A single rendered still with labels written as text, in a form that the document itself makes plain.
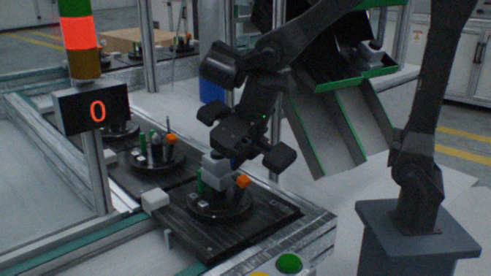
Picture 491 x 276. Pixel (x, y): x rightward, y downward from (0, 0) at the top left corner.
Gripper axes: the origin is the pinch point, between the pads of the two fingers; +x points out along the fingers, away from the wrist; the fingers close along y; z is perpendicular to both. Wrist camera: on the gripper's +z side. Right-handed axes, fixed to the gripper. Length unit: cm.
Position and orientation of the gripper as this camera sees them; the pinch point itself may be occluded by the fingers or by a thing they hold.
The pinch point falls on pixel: (238, 155)
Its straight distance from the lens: 73.6
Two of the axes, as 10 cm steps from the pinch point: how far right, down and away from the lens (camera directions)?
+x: -2.6, 7.5, 6.1
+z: -5.7, 3.9, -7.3
